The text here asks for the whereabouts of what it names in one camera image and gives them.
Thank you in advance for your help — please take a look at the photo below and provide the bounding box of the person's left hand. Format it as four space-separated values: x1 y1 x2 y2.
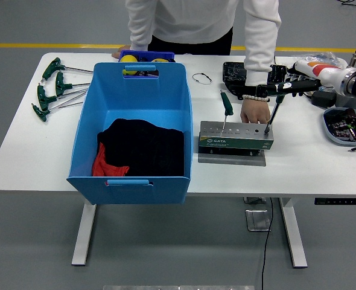
240 99 272 124

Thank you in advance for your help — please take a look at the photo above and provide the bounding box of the person's right hand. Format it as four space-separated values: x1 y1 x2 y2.
111 45 132 60

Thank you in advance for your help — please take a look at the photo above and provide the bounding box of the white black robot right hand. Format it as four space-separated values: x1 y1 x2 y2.
255 58 348 98

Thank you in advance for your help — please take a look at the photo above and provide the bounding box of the large green T-handle hex key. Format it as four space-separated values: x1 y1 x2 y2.
264 81 290 135

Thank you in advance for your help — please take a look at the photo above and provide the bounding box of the small green T-handle hex key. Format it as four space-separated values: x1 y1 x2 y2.
219 89 235 134

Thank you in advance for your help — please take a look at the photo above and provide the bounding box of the grey metal hex key stand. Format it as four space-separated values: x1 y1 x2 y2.
197 120 275 167

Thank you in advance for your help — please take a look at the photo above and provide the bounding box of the yellow ball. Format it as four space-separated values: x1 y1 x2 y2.
119 54 138 76

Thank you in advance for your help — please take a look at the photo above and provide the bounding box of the black wristwatch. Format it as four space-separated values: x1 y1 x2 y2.
241 85 269 97

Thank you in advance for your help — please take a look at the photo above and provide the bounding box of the small dark blue bin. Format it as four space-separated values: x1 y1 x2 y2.
118 50 176 80

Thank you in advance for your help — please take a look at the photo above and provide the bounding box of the black power adapter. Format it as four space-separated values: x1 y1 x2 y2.
311 90 338 107

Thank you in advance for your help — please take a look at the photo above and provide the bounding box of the black cracked-screen device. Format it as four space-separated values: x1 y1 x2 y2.
222 61 289 99

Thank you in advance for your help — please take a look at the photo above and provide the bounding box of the large light blue plastic bin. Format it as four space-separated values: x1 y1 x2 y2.
66 62 194 205

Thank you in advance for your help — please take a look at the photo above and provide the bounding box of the electronic parts pile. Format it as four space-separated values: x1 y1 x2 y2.
325 108 356 143

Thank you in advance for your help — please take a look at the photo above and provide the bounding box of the light blue shallow bowl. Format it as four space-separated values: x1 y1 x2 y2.
322 107 356 147

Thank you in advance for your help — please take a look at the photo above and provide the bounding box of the person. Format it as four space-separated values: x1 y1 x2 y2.
125 0 283 57

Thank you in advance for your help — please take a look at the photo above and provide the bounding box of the black cloth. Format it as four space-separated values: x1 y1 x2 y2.
97 118 185 178

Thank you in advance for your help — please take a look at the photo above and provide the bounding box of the metal floor plate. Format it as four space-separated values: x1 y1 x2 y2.
245 209 272 232

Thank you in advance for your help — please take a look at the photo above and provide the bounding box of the red cloth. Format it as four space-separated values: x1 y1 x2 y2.
92 142 130 178

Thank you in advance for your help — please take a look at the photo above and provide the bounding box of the black table control panel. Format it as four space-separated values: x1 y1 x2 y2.
314 198 356 206

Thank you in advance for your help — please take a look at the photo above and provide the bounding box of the white table leg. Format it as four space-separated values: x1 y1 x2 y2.
279 198 308 269
71 204 97 266

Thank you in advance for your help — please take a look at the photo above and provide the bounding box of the white bead bracelet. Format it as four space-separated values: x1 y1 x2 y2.
241 94 270 102

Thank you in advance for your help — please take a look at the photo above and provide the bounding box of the steel wire ring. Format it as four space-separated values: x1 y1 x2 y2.
191 72 213 86

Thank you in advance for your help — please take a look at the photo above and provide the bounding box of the black looped floor cable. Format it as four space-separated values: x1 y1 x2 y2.
337 0 356 16

